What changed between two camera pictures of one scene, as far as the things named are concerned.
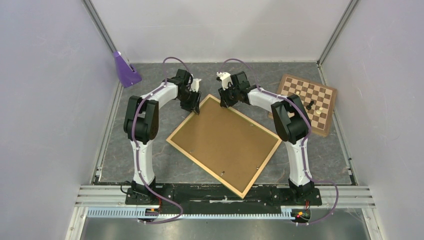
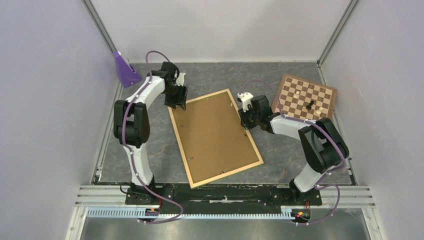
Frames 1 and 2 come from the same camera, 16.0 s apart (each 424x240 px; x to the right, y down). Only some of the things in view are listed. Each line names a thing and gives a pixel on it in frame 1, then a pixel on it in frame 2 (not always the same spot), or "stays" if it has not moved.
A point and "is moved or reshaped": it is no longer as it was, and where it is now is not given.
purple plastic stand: [127, 76] stays
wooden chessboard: [319, 101] stays
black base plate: [217, 195] stays
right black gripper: [226, 101] to [244, 121]
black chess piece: [309, 107] stays
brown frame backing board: [230, 146] is moved or reshaped
